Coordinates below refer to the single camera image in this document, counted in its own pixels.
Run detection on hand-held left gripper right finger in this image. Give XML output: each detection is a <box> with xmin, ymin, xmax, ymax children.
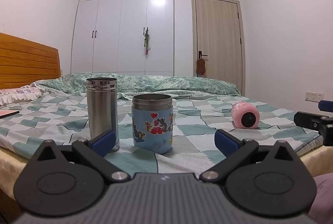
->
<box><xmin>199</xmin><ymin>129</ymin><xmax>300</xmax><ymax>183</ymax></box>

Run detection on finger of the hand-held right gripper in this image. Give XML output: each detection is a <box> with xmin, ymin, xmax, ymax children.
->
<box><xmin>318</xmin><ymin>100</ymin><xmax>333</xmax><ymax>111</ymax></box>
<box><xmin>294</xmin><ymin>111</ymin><xmax>333</xmax><ymax>147</ymax></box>

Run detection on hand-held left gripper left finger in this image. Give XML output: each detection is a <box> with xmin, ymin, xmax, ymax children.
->
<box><xmin>36</xmin><ymin>129</ymin><xmax>131</xmax><ymax>184</ymax></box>

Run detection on pink cup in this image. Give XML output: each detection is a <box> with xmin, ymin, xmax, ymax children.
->
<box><xmin>231</xmin><ymin>101</ymin><xmax>261</xmax><ymax>129</ymax></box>

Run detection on tall stainless steel cup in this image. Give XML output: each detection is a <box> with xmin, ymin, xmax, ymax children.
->
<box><xmin>86</xmin><ymin>77</ymin><xmax>120</xmax><ymax>153</ymax></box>

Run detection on blue cartoon print cup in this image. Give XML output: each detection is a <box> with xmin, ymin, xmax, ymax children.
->
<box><xmin>131</xmin><ymin>93</ymin><xmax>174</xmax><ymax>155</ymax></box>

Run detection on green checked bed sheet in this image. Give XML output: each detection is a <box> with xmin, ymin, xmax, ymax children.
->
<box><xmin>0</xmin><ymin>87</ymin><xmax>323</xmax><ymax>175</ymax></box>

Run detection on purple cloth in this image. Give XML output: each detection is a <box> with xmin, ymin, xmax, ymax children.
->
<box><xmin>313</xmin><ymin>173</ymin><xmax>333</xmax><ymax>215</ymax></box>

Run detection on brown hanging pouch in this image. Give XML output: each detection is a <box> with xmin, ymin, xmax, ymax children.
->
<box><xmin>196</xmin><ymin>57</ymin><xmax>207</xmax><ymax>76</ymax></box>

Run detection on green floral quilt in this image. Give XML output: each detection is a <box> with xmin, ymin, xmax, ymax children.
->
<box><xmin>39</xmin><ymin>72</ymin><xmax>241</xmax><ymax>100</ymax></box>

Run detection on beige mattress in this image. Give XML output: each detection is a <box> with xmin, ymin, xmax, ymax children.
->
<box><xmin>0</xmin><ymin>147</ymin><xmax>39</xmax><ymax>197</ymax></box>

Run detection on floral pillow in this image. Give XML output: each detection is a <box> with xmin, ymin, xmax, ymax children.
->
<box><xmin>0</xmin><ymin>83</ymin><xmax>46</xmax><ymax>106</ymax></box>

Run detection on red flat book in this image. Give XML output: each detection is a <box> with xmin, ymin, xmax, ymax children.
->
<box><xmin>0</xmin><ymin>110</ymin><xmax>20</xmax><ymax>119</ymax></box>

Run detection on beige wooden door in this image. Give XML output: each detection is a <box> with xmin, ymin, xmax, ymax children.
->
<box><xmin>191</xmin><ymin>0</ymin><xmax>246</xmax><ymax>97</ymax></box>

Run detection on green hanging ornament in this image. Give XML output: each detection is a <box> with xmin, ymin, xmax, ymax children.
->
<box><xmin>143</xmin><ymin>27</ymin><xmax>152</xmax><ymax>57</ymax></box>

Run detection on wooden headboard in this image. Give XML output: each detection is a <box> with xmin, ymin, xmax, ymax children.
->
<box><xmin>0</xmin><ymin>32</ymin><xmax>61</xmax><ymax>90</ymax></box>

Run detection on white wardrobe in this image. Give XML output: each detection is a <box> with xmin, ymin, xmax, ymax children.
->
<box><xmin>70</xmin><ymin>0</ymin><xmax>175</xmax><ymax>77</ymax></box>

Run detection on white wall socket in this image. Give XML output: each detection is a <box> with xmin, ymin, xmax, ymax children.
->
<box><xmin>305</xmin><ymin>92</ymin><xmax>324</xmax><ymax>102</ymax></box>

